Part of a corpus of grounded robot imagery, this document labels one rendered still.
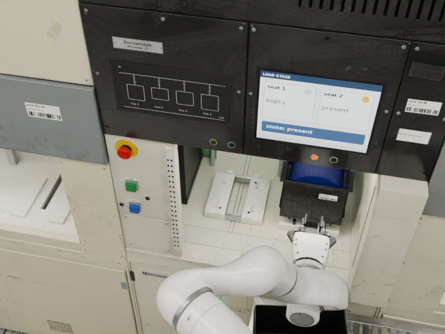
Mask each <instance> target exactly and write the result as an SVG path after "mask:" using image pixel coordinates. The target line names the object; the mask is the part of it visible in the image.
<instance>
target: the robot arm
mask: <svg viewBox="0 0 445 334"><path fill-rule="evenodd" d="M306 224H307V214H305V218H304V217H302V222H301V224H300V226H299V227H297V228H295V229H294V230H291V231H288V232H287V236H288V238H289V240H290V241H291V243H292V247H291V261H290V260H289V259H288V258H287V257H286V256H284V255H283V254H282V253H280V252H279V251H278V250H276V249H275V248H273V247H270V246H266V245H260V246H257V247H254V248H252V249H250V250H248V251H247V252H245V253H244V254H243V255H242V256H240V257H238V258H237V259H235V260H233V261H232V262H229V263H227V264H224V265H220V266H216V267H210V268H190V269H186V270H181V271H179V272H176V273H174V274H172V275H170V276H168V277H167V278H166V279H165V280H164V281H163V282H162V283H161V285H160V287H159V288H158V291H157V294H156V305H157V308H158V311H159V312H160V314H161V315H162V317H163V318H164V319H165V320H166V321H167V322H168V323H169V324H170V325H171V326H172V327H173V328H174V329H175V330H176V331H177V332H178V333H179V334H253V333H252V332H251V330H250V328H249V327H248V326H247V324H245V323H244V322H243V321H242V320H241V319H240V318H239V317H238V316H237V315H236V314H235V313H234V312H233V311H232V310H231V309H230V308H229V307H228V306H226V305H225V304H224V303H223V302H222V301H221V300H219V299H218V298H217V296H232V297H256V296H261V295H264V294H267V295H269V296H271V297H273V298H275V299H277V300H279V301H281V302H283V303H287V310H286V318H287V319H288V320H289V321H290V322H291V323H292V324H295V325H298V326H301V327H310V326H314V325H316V324H317V323H318V322H319V319H320V312H321V311H325V310H342V309H345V308H346V307H347V306H348V304H349V303H350V289H349V287H348V285H347V283H346V282H345V281H344V280H343V279H342V278H341V277H339V276H338V275H336V274H334V273H332V272H328V271H324V270H325V267H326V263H327V259H328V251H329V249H330V248H331V247H332V246H333V245H334V244H335V243H336V239H335V238H334V237H332V236H330V234H329V233H328V232H327V231H326V229H325V228H324V226H325V221H323V216H321V220H320V223H319V233H320V234H319V235H317V234H312V233H306V232H305V229H306Z"/></svg>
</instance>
